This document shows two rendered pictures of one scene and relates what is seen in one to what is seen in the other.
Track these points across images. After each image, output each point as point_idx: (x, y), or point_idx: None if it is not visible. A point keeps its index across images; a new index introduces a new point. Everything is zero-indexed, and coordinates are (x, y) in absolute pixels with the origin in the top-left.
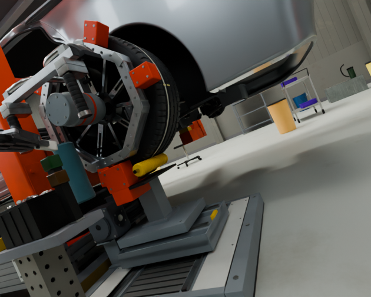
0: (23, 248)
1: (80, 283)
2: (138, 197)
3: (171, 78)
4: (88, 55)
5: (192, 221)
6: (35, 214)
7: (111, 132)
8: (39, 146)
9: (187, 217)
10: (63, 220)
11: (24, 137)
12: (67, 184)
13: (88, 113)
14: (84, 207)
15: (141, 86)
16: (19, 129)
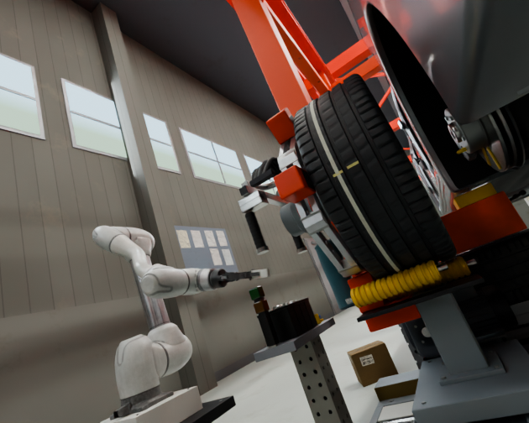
0: None
1: (400, 383)
2: (492, 301)
3: (371, 137)
4: (255, 184)
5: (447, 420)
6: (262, 327)
7: (479, 159)
8: (253, 277)
9: (433, 405)
10: (282, 336)
11: (231, 279)
12: (263, 313)
13: (258, 253)
14: (448, 281)
15: (299, 200)
16: (227, 274)
